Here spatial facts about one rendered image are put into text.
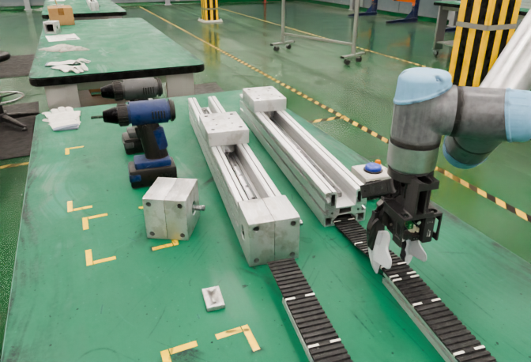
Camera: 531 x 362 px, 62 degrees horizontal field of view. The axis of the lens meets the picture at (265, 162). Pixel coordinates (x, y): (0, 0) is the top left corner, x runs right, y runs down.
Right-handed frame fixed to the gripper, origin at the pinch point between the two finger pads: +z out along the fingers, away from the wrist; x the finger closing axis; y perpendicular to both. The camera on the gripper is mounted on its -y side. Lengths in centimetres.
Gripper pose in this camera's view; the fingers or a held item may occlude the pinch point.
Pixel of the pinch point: (389, 261)
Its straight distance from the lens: 85.8
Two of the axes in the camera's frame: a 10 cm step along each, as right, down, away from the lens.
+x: 9.6, -1.2, 2.5
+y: 2.8, 4.0, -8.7
